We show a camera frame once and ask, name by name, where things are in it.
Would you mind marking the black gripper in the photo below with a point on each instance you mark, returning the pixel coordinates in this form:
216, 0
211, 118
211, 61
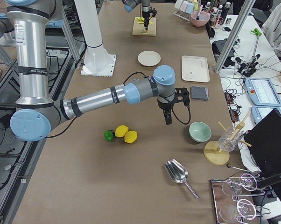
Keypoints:
165, 106
145, 11

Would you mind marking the cream rabbit tray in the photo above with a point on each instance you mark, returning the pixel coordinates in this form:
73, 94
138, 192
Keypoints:
195, 69

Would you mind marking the wooden cutting board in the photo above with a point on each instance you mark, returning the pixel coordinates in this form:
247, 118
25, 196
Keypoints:
140, 30

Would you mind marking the mint green bowl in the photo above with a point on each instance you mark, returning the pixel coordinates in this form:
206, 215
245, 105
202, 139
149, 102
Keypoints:
200, 132

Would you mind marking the pastel cup set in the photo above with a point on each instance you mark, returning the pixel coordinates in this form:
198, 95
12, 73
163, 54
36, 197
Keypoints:
186, 6

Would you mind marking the grey folded cloth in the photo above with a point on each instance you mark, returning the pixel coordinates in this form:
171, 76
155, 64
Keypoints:
199, 93

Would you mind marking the yellow lemon lower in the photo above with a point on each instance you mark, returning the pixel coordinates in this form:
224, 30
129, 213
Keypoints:
130, 137

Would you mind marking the yellow lemon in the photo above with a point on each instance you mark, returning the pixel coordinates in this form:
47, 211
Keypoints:
130, 137
121, 131

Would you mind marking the cream round plate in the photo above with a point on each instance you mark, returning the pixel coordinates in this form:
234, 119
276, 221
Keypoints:
149, 58

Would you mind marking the yellow lemon upper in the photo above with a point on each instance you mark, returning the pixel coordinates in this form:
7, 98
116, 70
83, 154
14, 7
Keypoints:
121, 131

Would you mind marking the metal ice scoop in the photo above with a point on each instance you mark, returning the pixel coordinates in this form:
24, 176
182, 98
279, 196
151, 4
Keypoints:
179, 174

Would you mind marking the wooden glass rack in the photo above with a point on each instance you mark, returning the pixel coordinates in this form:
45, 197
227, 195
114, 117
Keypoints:
218, 152

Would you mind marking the pink ice bucket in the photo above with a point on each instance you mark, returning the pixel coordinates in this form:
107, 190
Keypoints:
204, 18

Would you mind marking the clear drinking glass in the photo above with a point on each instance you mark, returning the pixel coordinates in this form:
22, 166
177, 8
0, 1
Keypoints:
230, 139

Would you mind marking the green lime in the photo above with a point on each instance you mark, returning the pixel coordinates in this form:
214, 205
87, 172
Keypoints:
109, 135

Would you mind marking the blue teach pendant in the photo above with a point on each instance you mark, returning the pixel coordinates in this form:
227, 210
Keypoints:
262, 92

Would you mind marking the black monitor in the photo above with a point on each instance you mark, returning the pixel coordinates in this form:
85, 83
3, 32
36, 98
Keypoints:
265, 139

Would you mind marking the metal wine glass rack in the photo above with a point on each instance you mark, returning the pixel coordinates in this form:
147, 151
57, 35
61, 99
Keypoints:
233, 199

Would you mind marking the person in white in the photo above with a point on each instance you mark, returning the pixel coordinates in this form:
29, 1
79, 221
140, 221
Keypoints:
272, 30

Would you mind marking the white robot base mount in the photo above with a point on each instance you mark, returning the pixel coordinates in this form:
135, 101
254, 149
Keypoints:
97, 61

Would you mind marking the aluminium frame post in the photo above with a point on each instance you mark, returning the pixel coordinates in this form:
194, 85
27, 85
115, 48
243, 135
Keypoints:
248, 4

